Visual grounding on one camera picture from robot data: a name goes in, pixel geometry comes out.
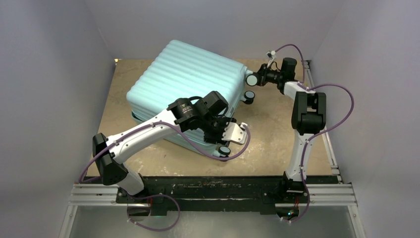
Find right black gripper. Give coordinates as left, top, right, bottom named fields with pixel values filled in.
left=247, top=63, right=284, bottom=86

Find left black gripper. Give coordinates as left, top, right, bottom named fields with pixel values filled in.
left=199, top=114, right=235, bottom=146

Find light blue suitcase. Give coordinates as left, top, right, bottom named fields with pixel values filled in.
left=126, top=40, right=253, bottom=160

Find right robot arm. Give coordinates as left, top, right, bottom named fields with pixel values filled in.
left=257, top=58, right=326, bottom=202

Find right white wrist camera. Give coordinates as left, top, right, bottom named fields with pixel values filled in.
left=266, top=50, right=276, bottom=68

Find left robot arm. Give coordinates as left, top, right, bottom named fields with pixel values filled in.
left=93, top=91, right=247, bottom=203

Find black metal base rail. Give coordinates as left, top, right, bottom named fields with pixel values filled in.
left=67, top=176, right=358, bottom=219

